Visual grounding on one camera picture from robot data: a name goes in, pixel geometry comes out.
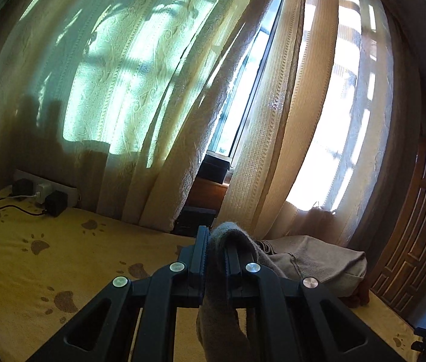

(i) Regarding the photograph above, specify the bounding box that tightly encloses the grey-brown knit sweater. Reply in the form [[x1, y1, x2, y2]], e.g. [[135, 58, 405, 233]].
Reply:
[[197, 221, 286, 361]]

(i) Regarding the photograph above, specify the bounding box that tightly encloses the beige folded sweater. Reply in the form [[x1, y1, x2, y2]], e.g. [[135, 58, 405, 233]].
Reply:
[[256, 235, 367, 297]]

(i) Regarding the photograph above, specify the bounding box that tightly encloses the yellow paw-print bed sheet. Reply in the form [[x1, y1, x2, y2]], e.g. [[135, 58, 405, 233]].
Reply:
[[0, 185, 422, 362]]

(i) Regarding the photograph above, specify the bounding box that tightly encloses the black power adapter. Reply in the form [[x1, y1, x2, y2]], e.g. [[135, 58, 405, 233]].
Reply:
[[43, 190, 68, 218]]

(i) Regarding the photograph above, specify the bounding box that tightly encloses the white power strip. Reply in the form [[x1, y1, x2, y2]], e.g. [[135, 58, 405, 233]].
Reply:
[[13, 169, 79, 207]]

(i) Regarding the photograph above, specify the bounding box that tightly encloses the brown carved wooden door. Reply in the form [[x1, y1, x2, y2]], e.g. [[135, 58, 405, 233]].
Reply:
[[369, 137, 426, 319]]

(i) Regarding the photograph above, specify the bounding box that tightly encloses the brown wooden nightstand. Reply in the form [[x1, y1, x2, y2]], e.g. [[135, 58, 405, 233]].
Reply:
[[171, 178, 228, 237]]

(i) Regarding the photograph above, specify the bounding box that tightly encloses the white charger plug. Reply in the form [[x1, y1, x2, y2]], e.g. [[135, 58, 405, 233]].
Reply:
[[35, 182, 53, 204]]

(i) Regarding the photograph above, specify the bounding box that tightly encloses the beige knit curtain right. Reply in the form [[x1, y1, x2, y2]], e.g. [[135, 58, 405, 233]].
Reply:
[[217, 0, 419, 249]]

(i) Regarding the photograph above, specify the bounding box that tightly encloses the black box on sill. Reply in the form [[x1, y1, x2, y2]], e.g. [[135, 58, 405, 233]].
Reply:
[[197, 151, 231, 184]]

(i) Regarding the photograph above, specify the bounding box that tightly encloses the cream lace curtain left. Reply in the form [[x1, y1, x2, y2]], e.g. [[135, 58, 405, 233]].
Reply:
[[0, 0, 272, 232]]

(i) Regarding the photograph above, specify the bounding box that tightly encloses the black cable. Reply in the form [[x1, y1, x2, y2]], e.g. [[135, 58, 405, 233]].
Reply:
[[0, 194, 48, 218]]

